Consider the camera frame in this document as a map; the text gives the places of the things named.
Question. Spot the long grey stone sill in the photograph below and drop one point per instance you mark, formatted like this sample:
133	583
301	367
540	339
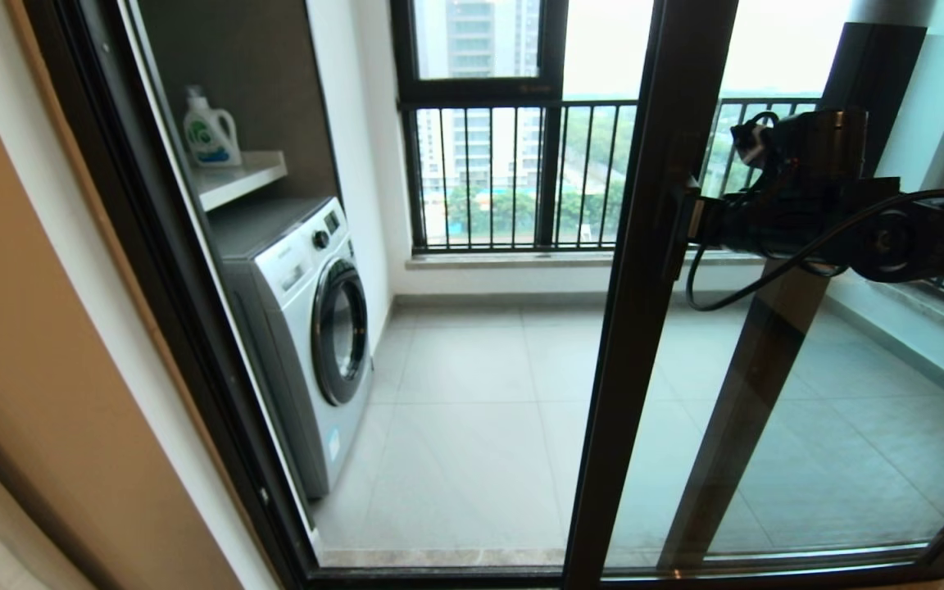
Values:
505	260

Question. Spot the white detergent bottle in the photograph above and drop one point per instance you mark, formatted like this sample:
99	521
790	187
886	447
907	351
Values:
208	138

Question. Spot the dark brown sliding glass door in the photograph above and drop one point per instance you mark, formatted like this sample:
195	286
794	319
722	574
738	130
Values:
632	328

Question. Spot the fixed dark-framed glass door panel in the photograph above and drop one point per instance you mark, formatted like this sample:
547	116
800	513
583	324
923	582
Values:
759	369

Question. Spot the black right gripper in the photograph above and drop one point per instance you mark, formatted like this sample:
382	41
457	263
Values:
791	225

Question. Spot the short grey stone sill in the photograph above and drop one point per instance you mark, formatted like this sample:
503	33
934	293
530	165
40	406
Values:
914	315

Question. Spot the white front-load washing machine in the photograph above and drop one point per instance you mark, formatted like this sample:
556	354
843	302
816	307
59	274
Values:
292	328

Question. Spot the white wall shelf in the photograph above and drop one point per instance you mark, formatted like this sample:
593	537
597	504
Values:
238	179

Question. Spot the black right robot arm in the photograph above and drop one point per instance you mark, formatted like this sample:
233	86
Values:
931	238

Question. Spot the black window frame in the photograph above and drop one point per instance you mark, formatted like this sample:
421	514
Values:
480	90

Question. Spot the right wrist camera unit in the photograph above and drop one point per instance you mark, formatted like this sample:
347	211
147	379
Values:
800	156

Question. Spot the long black balcony railing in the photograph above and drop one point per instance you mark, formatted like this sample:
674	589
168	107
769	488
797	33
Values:
603	103

